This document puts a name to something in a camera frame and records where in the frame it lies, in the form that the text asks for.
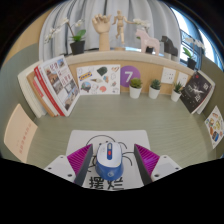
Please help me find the round purple number sign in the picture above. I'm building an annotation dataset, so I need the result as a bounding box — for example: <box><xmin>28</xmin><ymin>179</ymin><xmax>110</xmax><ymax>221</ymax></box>
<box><xmin>119</xmin><ymin>65</ymin><xmax>142</xmax><ymax>88</ymax></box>

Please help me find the white card with stickers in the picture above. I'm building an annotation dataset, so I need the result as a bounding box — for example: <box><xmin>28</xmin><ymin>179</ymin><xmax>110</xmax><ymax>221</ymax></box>
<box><xmin>76</xmin><ymin>64</ymin><xmax>121</xmax><ymax>96</ymax></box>

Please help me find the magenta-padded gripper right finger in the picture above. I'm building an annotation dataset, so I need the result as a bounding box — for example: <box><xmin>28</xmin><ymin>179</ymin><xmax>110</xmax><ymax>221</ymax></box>
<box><xmin>133</xmin><ymin>143</ymin><xmax>184</xmax><ymax>186</ymax></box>

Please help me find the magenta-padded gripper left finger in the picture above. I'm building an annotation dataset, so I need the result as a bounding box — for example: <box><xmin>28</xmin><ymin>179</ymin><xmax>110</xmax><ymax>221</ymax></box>
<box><xmin>44</xmin><ymin>143</ymin><xmax>95</xmax><ymax>187</ymax></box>

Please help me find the grey white curtain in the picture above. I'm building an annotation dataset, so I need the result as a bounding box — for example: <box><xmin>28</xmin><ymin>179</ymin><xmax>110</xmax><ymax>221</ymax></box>
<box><xmin>38</xmin><ymin>0</ymin><xmax>183</xmax><ymax>61</ymax></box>

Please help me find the wooden artist mannequin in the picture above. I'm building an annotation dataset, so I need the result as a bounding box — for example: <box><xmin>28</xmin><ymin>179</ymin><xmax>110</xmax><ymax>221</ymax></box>
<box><xmin>111</xmin><ymin>9</ymin><xmax>134</xmax><ymax>51</ymax></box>

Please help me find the window with dark frame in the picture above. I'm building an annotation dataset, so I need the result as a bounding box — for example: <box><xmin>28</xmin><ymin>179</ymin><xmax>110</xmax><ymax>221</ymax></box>
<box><xmin>171</xmin><ymin>6</ymin><xmax>218</xmax><ymax>64</ymax></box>

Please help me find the white wall socket plate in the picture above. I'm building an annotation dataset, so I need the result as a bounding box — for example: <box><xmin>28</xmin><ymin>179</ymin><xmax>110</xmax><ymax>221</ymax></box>
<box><xmin>160</xmin><ymin>67</ymin><xmax>177</xmax><ymax>85</ymax></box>
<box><xmin>176</xmin><ymin>71</ymin><xmax>190</xmax><ymax>88</ymax></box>

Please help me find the small succulent in white pot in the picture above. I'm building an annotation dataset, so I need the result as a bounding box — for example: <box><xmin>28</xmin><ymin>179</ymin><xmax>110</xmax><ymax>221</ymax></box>
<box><xmin>148</xmin><ymin>78</ymin><xmax>162</xmax><ymax>100</ymax></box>
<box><xmin>170</xmin><ymin>81</ymin><xmax>184</xmax><ymax>103</ymax></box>
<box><xmin>128</xmin><ymin>77</ymin><xmax>143</xmax><ymax>100</ymax></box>

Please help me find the card with colourful food stickers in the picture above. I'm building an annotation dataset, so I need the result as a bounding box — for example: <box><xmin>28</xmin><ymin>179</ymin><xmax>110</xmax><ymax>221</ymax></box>
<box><xmin>204</xmin><ymin>105</ymin><xmax>224</xmax><ymax>150</ymax></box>

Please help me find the black book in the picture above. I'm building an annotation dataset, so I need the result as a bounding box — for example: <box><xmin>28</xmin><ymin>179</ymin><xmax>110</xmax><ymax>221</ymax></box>
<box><xmin>179</xmin><ymin>70</ymin><xmax>214</xmax><ymax>115</ymax></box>

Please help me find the white book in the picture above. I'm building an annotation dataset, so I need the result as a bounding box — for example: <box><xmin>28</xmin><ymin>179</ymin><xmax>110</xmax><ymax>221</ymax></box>
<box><xmin>17</xmin><ymin>61</ymin><xmax>48</xmax><ymax>118</ymax></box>

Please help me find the wooden shelf ledge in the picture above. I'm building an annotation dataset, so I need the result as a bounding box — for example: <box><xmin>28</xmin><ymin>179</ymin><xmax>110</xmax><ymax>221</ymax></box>
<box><xmin>64</xmin><ymin>49</ymin><xmax>201</xmax><ymax>97</ymax></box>

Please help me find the pink wooden horse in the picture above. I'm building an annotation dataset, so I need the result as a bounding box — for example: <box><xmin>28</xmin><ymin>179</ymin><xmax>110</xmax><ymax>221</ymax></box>
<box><xmin>134</xmin><ymin>28</ymin><xmax>161</xmax><ymax>56</ymax></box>

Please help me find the dark wooden horse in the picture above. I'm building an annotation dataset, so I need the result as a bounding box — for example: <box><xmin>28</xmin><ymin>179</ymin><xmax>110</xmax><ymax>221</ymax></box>
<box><xmin>159</xmin><ymin>35</ymin><xmax>179</xmax><ymax>60</ymax></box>

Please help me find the green felt partition panel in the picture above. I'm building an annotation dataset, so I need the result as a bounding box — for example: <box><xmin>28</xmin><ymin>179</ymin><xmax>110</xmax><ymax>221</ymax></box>
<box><xmin>0</xmin><ymin>43</ymin><xmax>41</xmax><ymax>158</ymax></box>
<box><xmin>199</xmin><ymin>54</ymin><xmax>224</xmax><ymax>118</ymax></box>

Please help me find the orange book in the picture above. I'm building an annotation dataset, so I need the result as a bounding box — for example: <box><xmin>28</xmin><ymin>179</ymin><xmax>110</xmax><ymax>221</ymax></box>
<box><xmin>26</xmin><ymin>70</ymin><xmax>56</xmax><ymax>118</ymax></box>

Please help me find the blue and white computer mouse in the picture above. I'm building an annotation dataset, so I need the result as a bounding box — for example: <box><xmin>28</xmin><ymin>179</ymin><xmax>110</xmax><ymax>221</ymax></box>
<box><xmin>95</xmin><ymin>141</ymin><xmax>125</xmax><ymax>182</ymax></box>

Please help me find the pale orange card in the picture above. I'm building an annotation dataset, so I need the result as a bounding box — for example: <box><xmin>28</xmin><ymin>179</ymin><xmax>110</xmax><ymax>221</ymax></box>
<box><xmin>3</xmin><ymin>103</ymin><xmax>39</xmax><ymax>164</ymax></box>

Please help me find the white mouse pad with doodle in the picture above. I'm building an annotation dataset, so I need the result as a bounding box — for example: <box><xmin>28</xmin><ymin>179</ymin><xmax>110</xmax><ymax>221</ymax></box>
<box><xmin>65</xmin><ymin>129</ymin><xmax>152</xmax><ymax>192</ymax></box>

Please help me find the red-spined picture magazine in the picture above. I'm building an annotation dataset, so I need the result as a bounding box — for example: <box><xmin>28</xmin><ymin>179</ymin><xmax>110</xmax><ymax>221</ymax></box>
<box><xmin>34</xmin><ymin>54</ymin><xmax>81</xmax><ymax>117</ymax></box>

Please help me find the wooden hand model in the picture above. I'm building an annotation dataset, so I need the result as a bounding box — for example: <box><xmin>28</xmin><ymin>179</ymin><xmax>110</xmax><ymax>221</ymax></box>
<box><xmin>91</xmin><ymin>13</ymin><xmax>113</xmax><ymax>52</ymax></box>

